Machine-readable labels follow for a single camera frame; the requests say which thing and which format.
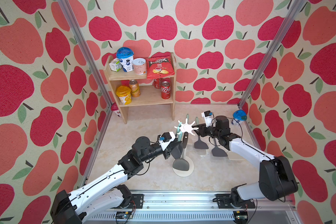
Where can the yellow mango cup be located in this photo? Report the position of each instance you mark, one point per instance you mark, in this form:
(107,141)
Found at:
(124,94)

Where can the white utensil rack stand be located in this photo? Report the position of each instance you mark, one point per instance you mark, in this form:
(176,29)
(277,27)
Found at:
(186,127)

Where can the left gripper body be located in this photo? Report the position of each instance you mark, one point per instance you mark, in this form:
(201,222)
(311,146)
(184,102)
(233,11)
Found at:
(166,152)

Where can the red cola can front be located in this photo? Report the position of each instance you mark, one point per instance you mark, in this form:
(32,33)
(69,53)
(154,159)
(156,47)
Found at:
(165,90)

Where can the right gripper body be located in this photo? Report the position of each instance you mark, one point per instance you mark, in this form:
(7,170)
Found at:
(210,131)

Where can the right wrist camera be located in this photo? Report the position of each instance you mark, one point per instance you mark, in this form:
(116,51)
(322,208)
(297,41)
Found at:
(208,118)

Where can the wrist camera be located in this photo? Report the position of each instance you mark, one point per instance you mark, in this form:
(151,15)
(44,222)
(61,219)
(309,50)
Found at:
(165,139)
(208,118)

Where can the circuit board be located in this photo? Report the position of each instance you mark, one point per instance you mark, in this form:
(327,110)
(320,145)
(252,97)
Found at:
(124,215)
(240,217)

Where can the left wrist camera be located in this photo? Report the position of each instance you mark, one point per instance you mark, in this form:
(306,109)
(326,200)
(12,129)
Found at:
(165,139)

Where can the grey spatula mint handle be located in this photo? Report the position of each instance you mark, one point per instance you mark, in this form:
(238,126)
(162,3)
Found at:
(218,152)

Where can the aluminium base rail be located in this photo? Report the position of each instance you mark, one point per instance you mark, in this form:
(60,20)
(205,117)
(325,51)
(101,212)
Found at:
(196,207)

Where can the right aluminium frame post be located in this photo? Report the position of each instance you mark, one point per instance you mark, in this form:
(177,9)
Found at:
(276,42)

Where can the left circuit board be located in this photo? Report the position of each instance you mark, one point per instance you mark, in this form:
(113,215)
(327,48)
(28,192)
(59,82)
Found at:
(124,215)

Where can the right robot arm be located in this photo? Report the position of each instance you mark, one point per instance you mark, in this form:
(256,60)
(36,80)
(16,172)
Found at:
(276,178)

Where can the small green white carton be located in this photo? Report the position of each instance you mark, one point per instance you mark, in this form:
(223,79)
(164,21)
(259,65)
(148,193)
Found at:
(115,65)

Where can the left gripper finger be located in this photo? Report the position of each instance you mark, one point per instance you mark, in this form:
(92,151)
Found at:
(175,151)
(177,144)

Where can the red cola can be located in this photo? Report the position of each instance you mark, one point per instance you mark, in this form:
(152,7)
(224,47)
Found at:
(157,83)
(165,90)

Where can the left aluminium frame post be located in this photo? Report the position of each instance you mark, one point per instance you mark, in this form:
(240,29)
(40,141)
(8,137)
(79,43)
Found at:
(76,30)

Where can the blue lid yogurt tub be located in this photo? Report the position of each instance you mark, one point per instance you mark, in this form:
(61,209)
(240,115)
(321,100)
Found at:
(125,57)

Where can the right circuit board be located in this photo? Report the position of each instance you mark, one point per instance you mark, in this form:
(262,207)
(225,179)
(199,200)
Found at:
(240,217)

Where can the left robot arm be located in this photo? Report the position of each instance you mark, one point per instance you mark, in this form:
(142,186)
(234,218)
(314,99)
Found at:
(108,191)

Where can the red white cup behind shelf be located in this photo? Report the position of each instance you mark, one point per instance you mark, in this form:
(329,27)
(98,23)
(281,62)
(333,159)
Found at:
(114,108)

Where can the red chips bag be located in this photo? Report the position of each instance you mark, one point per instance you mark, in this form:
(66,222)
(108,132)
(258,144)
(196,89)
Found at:
(159,67)

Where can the pink cup foil lid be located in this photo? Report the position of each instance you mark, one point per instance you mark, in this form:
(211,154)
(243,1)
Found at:
(140,66)

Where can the aluminium frame post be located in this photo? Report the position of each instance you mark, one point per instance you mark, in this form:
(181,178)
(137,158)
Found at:
(276,42)
(76,30)

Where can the blue lid yogurt cup floor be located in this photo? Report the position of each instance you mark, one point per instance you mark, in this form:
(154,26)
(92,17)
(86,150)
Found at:
(239,117)

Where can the red cola can back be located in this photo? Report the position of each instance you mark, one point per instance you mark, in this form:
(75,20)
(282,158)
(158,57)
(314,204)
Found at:
(157,83)

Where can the wooden two-tier shelf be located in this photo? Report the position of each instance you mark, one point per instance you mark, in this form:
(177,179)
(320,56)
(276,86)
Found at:
(149,94)

